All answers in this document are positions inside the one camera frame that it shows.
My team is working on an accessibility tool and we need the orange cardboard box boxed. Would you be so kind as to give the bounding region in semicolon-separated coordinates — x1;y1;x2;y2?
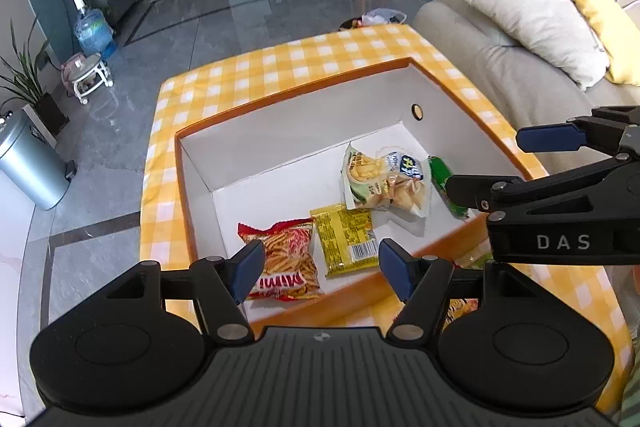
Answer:
175;57;547;336

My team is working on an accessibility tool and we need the green yellow snack bag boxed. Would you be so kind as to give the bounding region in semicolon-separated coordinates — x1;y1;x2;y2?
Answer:
341;144;390;210

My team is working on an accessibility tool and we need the large red snack bag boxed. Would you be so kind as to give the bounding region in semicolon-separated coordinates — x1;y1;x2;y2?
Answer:
442;298;478;331

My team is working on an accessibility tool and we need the beige sofa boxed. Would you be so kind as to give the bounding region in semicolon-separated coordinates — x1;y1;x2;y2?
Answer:
412;0;639;129

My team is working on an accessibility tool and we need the silver trash can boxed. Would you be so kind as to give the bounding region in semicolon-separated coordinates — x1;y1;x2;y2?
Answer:
0;110;77;210

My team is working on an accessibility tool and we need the green snack packet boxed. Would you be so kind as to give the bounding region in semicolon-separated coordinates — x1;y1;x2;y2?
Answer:
428;156;469;220

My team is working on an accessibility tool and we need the white blue chips bag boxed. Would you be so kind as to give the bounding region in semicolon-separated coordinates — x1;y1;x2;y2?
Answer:
375;150;431;218

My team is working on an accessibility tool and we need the red fries snack bag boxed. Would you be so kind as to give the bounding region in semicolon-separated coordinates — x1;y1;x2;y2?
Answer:
238;218;322;301

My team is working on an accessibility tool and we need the yellow snack packet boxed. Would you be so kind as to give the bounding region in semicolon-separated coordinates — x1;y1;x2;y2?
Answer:
310;204;378;277

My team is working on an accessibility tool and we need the cream pillow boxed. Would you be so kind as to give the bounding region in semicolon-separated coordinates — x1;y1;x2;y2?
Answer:
463;0;610;90

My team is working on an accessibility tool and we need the white rolling stool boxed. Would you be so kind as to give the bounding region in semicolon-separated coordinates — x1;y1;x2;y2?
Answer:
61;53;114;105

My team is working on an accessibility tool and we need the blue water jug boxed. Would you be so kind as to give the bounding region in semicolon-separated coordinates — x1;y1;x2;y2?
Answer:
73;0;117;61

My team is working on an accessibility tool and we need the yellow pillow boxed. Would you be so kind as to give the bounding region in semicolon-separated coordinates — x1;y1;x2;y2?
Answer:
572;0;639;86

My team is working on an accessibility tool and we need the yellow checkered tablecloth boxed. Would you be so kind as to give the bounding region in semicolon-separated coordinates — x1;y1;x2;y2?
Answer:
140;25;634;414

